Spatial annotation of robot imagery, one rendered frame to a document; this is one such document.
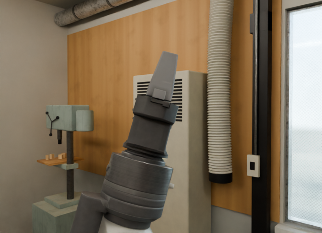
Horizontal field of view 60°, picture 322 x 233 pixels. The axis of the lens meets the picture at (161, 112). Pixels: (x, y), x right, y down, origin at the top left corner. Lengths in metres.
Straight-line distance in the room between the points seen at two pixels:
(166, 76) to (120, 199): 0.16
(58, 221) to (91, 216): 2.13
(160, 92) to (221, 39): 1.54
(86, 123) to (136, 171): 1.99
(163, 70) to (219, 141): 1.48
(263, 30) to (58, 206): 2.08
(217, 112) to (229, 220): 0.77
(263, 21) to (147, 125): 1.56
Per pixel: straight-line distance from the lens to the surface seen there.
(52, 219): 2.52
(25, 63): 3.28
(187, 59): 2.18
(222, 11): 1.92
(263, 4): 1.89
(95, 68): 3.02
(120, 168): 0.36
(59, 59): 3.46
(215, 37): 1.87
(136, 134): 0.35
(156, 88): 0.34
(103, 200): 0.37
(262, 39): 1.84
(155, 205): 0.37
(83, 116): 2.32
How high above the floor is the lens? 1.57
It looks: 1 degrees down
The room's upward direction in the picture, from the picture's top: straight up
